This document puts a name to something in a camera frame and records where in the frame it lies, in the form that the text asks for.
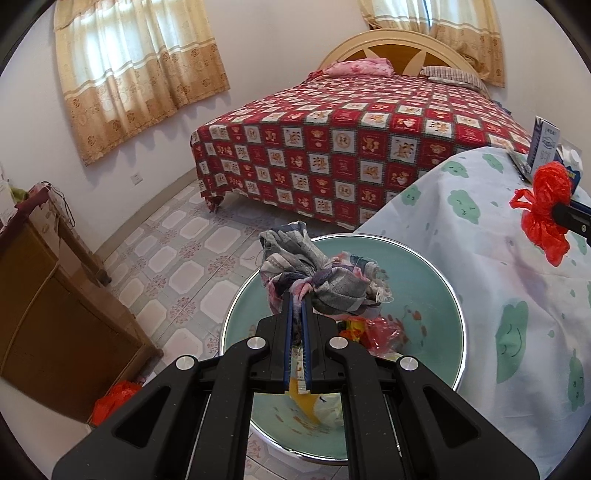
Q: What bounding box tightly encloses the table with cloud tablecloth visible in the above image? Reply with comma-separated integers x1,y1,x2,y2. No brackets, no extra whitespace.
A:
353,148,591,476

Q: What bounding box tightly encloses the dark flat packet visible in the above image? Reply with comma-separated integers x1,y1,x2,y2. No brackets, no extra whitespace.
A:
507,151,532,182

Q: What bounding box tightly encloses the tall white carton box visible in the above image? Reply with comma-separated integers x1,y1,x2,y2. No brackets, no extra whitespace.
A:
529,116,560,174

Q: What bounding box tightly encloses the red translucent plastic bag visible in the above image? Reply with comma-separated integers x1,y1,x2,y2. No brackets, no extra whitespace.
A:
365,318,409,354

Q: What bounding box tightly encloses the orange plastic bag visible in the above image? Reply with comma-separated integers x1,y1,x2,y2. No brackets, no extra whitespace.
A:
90,381,143,428

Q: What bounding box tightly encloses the brown cardboard box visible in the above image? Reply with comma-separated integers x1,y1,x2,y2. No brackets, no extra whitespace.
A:
0,222,164,423

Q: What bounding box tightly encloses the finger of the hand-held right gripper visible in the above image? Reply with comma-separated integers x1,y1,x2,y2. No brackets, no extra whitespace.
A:
551,199,591,240

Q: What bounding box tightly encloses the plaid cloth rag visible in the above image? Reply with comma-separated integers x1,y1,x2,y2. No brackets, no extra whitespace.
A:
257,222,394,393

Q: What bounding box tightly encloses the blue white milk carton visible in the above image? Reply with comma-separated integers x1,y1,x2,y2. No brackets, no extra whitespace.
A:
554,144,583,195

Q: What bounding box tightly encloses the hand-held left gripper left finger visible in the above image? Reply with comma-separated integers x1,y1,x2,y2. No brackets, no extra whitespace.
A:
52,291,296,480

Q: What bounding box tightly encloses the red knotted plastic bag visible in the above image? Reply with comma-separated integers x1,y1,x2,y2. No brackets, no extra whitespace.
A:
509,162,574,267

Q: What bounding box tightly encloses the wide beige curtain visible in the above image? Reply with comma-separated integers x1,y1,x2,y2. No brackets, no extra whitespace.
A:
53,0,230,167

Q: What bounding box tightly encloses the teal enamel basin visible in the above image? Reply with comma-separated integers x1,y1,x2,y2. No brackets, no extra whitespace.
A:
221,233,466,462

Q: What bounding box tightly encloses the dark wooden stand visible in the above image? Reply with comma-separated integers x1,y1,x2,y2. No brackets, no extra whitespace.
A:
28,182,112,287

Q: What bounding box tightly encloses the narrow beige curtain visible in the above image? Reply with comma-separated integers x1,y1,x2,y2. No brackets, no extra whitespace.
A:
358,0,505,88

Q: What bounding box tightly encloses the bed with red quilt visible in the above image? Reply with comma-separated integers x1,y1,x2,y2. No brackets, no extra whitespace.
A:
190,74,534,232

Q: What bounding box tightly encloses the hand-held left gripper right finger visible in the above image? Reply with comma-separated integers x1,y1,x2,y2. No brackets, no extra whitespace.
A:
300,293,541,480

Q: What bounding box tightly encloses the pink pillow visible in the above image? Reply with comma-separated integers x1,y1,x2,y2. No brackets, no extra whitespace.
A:
323,58,394,78

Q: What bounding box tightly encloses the cream wooden headboard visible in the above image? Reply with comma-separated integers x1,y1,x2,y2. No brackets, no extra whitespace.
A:
318,28,492,97

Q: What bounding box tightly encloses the striped pillow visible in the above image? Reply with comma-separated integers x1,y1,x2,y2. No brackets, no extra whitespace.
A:
420,65,483,88

